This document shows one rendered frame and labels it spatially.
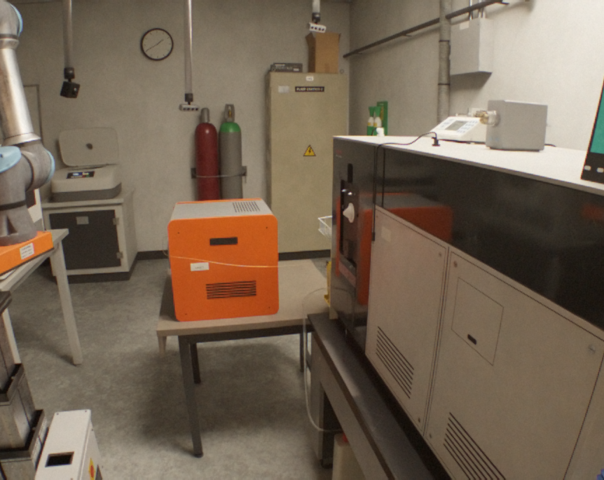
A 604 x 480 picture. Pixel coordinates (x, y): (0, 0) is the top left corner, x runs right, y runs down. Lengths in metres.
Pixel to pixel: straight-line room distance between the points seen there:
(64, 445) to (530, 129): 1.46
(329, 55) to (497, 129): 3.53
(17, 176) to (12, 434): 0.63
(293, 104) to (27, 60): 2.77
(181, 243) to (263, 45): 3.39
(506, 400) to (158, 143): 4.35
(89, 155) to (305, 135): 2.21
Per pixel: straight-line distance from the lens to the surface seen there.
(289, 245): 4.61
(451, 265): 0.86
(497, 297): 0.75
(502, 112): 1.15
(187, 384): 1.94
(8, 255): 1.14
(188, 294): 1.77
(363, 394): 1.32
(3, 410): 1.20
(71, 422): 1.39
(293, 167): 4.45
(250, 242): 1.71
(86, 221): 4.28
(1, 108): 1.33
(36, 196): 2.38
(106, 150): 4.67
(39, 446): 1.32
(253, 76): 4.76
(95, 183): 4.23
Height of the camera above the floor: 1.51
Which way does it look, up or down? 16 degrees down
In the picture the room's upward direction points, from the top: straight up
